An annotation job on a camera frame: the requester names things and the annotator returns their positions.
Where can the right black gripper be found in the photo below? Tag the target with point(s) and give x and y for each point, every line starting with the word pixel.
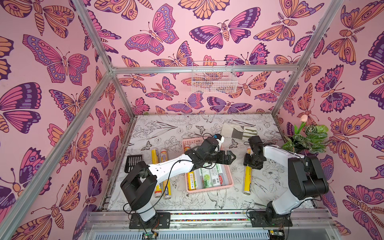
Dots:
pixel 250 159

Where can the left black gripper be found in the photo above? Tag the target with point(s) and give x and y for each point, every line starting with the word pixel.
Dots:
pixel 227 161

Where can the yellow wrap box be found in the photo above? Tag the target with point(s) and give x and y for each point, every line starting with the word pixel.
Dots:
pixel 248 174

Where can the white green wrap roll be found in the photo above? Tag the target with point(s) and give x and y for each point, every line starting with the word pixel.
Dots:
pixel 215 176

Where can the clear green wrap roll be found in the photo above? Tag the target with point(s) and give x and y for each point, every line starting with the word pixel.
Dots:
pixel 199 182

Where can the pink plastic basket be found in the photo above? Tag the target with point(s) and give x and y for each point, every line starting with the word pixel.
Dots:
pixel 230 184

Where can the clear silver wrap roll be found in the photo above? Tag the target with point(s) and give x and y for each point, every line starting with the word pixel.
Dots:
pixel 222 175

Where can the yellow red wrap roll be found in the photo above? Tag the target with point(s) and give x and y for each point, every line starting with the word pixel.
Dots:
pixel 155 160
pixel 191 181

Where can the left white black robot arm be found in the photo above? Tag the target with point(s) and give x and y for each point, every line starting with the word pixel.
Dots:
pixel 140 183

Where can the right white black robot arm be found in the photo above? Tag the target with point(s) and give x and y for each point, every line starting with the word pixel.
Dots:
pixel 306 178

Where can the folded beige striped cloth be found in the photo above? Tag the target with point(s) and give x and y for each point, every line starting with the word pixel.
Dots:
pixel 238 132

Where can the potted green plant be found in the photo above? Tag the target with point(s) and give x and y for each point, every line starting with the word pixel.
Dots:
pixel 307 138

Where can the black slotted scoop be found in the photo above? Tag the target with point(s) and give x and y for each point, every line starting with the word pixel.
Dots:
pixel 131 161

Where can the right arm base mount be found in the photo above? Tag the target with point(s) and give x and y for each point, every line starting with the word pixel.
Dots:
pixel 268 219

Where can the white wire wall basket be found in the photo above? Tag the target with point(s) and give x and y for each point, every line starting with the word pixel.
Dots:
pixel 210 78

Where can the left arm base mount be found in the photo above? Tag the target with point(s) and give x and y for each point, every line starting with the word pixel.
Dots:
pixel 158 221

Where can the aluminium front rail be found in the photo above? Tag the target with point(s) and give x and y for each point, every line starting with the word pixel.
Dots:
pixel 301 224

